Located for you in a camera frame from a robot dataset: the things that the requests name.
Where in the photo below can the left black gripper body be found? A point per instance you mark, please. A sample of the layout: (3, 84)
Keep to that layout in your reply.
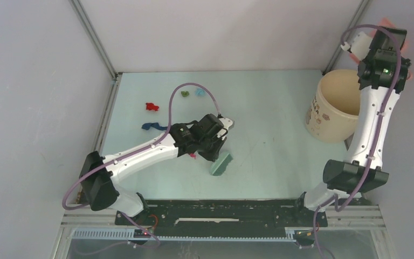
(209, 147)

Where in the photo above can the green plastic brush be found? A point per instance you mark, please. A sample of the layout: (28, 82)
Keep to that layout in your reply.
(219, 167)

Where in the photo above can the pink plastic dustpan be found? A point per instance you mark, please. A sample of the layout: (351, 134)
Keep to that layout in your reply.
(378, 75)

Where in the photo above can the long dark blue paper scrap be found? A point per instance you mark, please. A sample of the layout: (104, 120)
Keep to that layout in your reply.
(147, 126)

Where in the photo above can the red paper scrap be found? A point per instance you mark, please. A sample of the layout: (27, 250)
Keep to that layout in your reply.
(152, 107)

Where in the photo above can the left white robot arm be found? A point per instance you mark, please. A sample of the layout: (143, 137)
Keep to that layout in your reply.
(102, 176)

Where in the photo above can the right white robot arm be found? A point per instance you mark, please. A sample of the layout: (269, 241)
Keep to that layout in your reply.
(361, 170)

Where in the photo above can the beige paper bucket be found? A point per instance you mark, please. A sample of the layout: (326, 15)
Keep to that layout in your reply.
(333, 113)

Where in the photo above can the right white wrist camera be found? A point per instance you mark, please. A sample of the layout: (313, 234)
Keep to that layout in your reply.
(359, 47)

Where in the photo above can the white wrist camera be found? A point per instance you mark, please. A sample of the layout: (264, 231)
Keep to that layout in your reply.
(359, 47)
(228, 124)

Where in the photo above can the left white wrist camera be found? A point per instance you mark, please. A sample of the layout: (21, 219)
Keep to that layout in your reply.
(228, 124)

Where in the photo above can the right aluminium frame post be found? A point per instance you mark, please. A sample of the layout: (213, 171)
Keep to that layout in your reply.
(359, 13)

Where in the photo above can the aluminium frame post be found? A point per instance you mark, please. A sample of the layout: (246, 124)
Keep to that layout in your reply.
(88, 26)
(359, 13)

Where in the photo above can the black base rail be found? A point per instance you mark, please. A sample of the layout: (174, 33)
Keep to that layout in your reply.
(247, 219)

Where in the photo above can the left aluminium frame post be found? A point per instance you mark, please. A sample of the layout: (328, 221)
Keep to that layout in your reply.
(88, 26)

